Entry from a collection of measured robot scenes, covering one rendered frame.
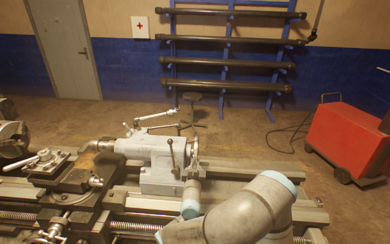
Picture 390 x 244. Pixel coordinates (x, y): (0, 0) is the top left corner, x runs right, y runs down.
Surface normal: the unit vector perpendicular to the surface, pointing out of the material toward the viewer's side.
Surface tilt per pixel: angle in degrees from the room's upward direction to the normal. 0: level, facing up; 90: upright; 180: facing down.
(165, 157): 76
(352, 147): 90
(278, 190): 24
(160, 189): 90
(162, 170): 66
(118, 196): 0
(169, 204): 36
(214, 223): 54
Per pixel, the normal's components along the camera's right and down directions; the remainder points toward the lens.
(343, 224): 0.03, -0.86
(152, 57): -0.07, 0.50
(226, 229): -0.47, -0.19
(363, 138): -0.96, 0.11
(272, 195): 0.30, -0.63
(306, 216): -0.02, -0.41
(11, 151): 1.00, 0.06
